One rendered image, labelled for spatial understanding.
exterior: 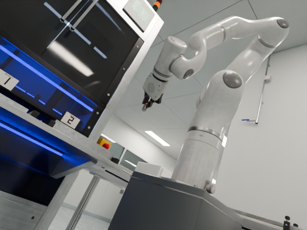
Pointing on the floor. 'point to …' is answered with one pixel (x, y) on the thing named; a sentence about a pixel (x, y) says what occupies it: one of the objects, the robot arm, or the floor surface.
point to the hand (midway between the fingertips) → (147, 101)
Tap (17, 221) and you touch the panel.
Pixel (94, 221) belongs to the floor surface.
